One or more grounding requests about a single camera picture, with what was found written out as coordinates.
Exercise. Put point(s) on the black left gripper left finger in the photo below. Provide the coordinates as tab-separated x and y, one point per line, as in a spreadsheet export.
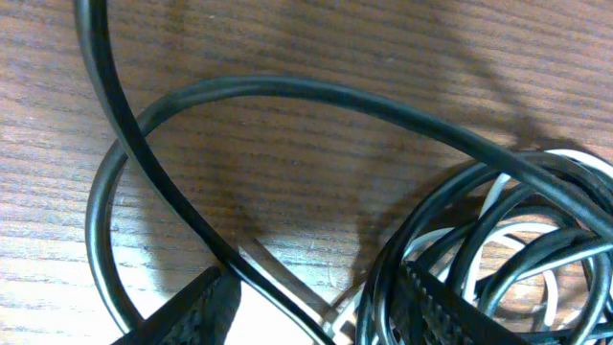
201	313

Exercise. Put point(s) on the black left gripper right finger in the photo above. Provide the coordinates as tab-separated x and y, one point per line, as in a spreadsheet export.
450	318

